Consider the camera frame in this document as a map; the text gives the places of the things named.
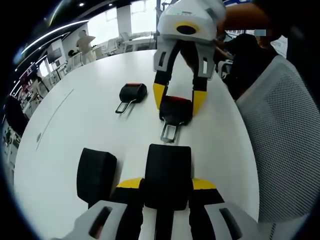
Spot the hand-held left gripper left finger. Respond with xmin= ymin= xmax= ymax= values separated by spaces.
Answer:
xmin=51 ymin=176 xmax=146 ymax=240

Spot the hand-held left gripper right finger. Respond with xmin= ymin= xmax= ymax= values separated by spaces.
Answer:
xmin=188 ymin=177 xmax=276 ymax=240

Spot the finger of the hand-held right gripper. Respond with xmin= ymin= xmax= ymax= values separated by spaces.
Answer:
xmin=152 ymin=39 xmax=183 ymax=111
xmin=178 ymin=39 xmax=216 ymax=118

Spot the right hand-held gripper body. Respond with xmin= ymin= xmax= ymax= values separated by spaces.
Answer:
xmin=156 ymin=0 xmax=226 ymax=45

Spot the black-housed metal seat belt tongue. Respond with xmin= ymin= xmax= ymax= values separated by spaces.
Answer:
xmin=115 ymin=82 xmax=148 ymax=115
xmin=158 ymin=95 xmax=195 ymax=144

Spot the black seat belt buckle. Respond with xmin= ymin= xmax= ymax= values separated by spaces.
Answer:
xmin=76 ymin=147 xmax=118 ymax=209
xmin=144 ymin=143 xmax=193 ymax=211

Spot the person's right forearm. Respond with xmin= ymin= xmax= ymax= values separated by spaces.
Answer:
xmin=216 ymin=2 xmax=276 ymax=35

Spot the white office desk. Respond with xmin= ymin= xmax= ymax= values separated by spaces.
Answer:
xmin=121 ymin=36 xmax=159 ymax=54

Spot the white mesh office chair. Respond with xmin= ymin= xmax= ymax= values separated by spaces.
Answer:
xmin=235 ymin=54 xmax=320 ymax=224

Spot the black office chair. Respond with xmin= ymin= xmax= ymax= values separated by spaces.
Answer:
xmin=4 ymin=95 xmax=30 ymax=137

